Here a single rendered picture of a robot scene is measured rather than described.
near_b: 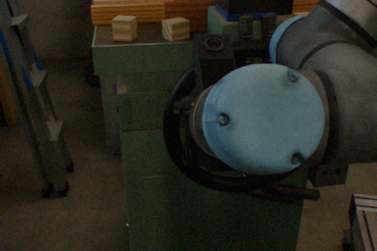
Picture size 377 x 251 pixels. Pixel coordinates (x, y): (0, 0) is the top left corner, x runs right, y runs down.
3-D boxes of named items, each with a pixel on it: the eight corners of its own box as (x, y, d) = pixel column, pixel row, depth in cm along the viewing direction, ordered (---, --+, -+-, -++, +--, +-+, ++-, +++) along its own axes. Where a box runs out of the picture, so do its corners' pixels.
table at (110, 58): (90, 96, 73) (86, 64, 71) (97, 43, 100) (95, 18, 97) (406, 77, 82) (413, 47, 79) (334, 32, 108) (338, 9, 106)
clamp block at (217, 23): (218, 73, 75) (220, 23, 71) (204, 49, 87) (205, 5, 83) (297, 68, 77) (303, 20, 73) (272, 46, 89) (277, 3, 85)
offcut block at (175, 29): (179, 33, 86) (179, 16, 85) (190, 38, 84) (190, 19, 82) (161, 38, 84) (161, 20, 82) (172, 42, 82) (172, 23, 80)
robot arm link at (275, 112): (343, 177, 27) (213, 184, 26) (287, 162, 38) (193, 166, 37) (338, 56, 27) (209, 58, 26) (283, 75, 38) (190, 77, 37)
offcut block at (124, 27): (137, 36, 85) (136, 16, 83) (131, 42, 82) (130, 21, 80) (120, 36, 85) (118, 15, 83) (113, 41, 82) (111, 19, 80)
